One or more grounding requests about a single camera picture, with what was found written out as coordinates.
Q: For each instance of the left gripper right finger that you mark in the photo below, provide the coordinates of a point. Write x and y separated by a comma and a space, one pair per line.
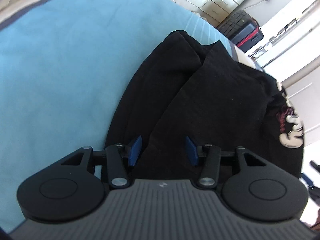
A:
210, 156

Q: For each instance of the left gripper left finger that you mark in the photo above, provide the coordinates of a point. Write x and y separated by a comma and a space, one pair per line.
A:
118, 157

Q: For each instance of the black printed sweater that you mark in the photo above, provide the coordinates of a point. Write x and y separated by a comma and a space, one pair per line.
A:
188, 90

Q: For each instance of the blue and white bedsheet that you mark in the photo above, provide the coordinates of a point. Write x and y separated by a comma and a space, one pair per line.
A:
64, 67

